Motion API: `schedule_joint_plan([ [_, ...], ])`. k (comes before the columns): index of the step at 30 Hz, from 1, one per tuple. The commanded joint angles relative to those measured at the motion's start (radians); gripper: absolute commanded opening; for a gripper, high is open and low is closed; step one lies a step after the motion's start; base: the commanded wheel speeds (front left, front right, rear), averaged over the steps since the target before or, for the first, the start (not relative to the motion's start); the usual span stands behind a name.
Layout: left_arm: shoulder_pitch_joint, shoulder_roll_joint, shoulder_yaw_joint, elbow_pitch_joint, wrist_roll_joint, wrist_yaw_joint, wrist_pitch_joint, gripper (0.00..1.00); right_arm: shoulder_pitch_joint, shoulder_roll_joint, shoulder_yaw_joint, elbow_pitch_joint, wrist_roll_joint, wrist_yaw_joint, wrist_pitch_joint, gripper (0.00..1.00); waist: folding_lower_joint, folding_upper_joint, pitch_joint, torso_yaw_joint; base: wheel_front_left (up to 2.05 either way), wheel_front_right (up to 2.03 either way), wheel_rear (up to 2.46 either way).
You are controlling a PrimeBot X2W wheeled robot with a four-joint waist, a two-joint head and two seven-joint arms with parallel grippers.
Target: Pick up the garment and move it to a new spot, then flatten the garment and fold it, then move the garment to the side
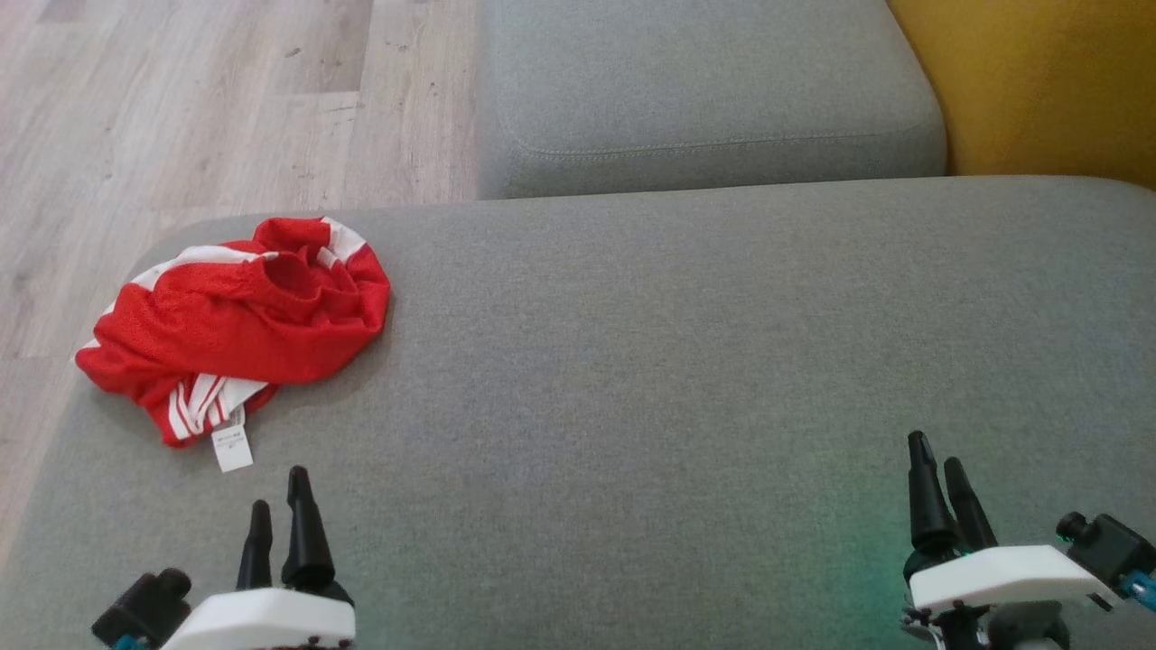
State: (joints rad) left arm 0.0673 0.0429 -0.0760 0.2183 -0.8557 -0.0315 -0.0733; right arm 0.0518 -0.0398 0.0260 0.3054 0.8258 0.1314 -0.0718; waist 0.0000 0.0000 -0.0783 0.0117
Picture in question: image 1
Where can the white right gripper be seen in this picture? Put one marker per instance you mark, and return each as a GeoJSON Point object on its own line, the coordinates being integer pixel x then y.
{"type": "Point", "coordinates": [993, 578]}

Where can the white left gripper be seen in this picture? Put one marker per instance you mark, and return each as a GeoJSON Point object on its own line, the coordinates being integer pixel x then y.
{"type": "Point", "coordinates": [271, 623]}

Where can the red white striped jersey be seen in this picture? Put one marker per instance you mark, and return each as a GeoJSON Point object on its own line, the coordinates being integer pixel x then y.
{"type": "Point", "coordinates": [235, 316]}

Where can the large grey sofa seat cushion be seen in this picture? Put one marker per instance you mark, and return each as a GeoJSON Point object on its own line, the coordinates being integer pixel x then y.
{"type": "Point", "coordinates": [632, 361]}

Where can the yellow sofa backrest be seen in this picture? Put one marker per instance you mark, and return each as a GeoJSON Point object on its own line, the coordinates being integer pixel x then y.
{"type": "Point", "coordinates": [1039, 81]}

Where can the small grey sofa seat cushion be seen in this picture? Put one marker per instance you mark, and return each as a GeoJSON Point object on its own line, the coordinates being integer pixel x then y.
{"type": "Point", "coordinates": [704, 81]}

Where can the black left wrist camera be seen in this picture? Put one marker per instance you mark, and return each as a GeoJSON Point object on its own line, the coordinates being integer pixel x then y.
{"type": "Point", "coordinates": [144, 605]}

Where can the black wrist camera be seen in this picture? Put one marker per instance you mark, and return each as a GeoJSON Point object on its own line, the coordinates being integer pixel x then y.
{"type": "Point", "coordinates": [1115, 546]}
{"type": "Point", "coordinates": [144, 605]}

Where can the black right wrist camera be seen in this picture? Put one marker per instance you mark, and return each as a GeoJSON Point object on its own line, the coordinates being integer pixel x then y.
{"type": "Point", "coordinates": [1115, 546]}

